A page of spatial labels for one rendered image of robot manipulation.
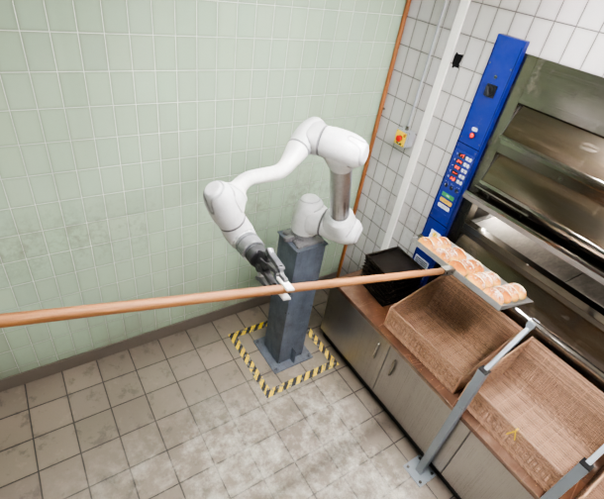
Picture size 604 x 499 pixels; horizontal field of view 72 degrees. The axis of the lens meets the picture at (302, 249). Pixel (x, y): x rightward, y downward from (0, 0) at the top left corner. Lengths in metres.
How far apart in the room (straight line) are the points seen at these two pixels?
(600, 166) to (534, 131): 0.35
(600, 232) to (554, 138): 0.48
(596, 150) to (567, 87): 0.31
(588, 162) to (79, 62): 2.24
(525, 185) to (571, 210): 0.25
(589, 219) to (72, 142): 2.39
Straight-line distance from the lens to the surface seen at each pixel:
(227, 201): 1.40
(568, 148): 2.33
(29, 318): 1.07
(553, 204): 2.39
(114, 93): 2.18
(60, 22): 2.09
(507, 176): 2.48
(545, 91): 2.37
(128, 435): 2.78
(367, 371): 2.87
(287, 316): 2.67
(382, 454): 2.83
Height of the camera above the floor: 2.38
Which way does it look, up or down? 36 degrees down
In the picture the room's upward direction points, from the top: 10 degrees clockwise
